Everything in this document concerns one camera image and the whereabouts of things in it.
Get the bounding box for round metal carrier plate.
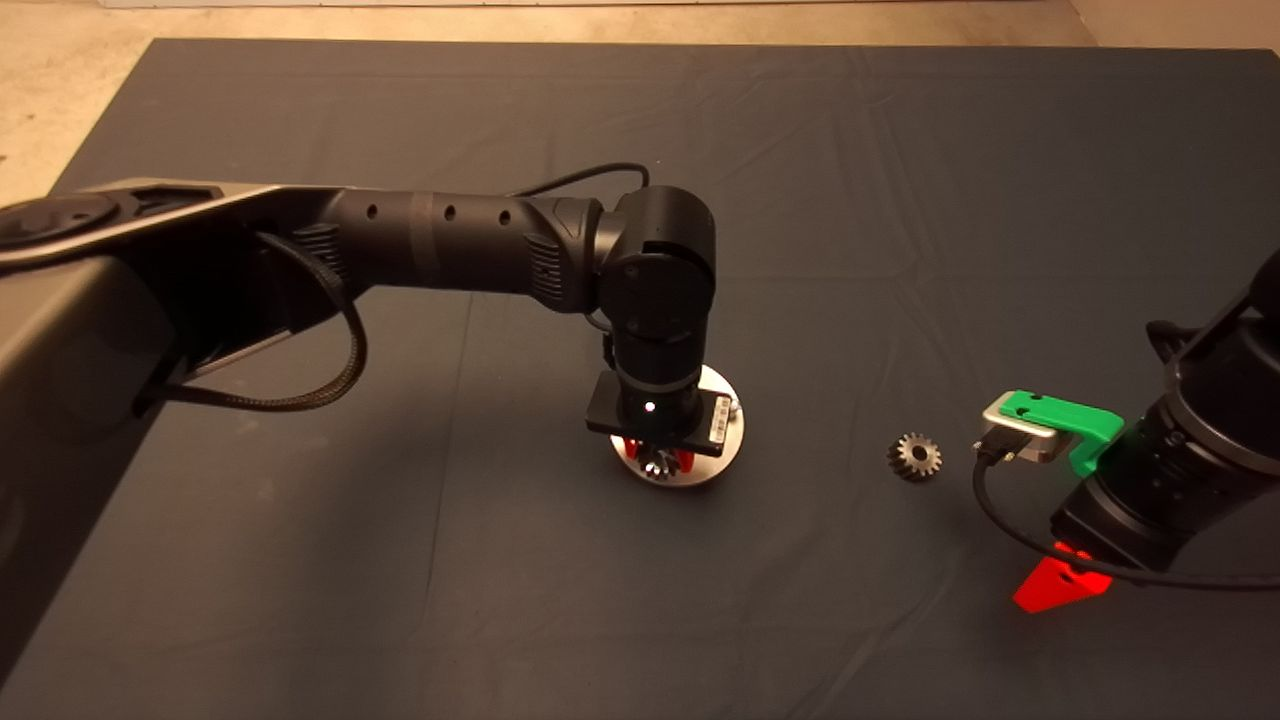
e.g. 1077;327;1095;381
610;364;746;489

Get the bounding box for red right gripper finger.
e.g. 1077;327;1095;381
1012;545;1114;613

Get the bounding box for dark steel planetary gear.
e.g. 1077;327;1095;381
887;432;942;484

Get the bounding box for dark grey table cloth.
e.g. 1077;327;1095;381
0;37;1280;720

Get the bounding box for black right camera cable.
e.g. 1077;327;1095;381
972;440;1280;591

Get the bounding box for silver right camera box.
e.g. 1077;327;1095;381
981;398;1071;464

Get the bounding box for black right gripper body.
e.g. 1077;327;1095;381
1050;400;1280;576

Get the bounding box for green right camera mount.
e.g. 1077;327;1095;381
1000;390;1123;477

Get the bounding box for thin black left camera cable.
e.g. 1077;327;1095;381
510;162;652;198

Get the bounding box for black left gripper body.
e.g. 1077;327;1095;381
585;373;737;458

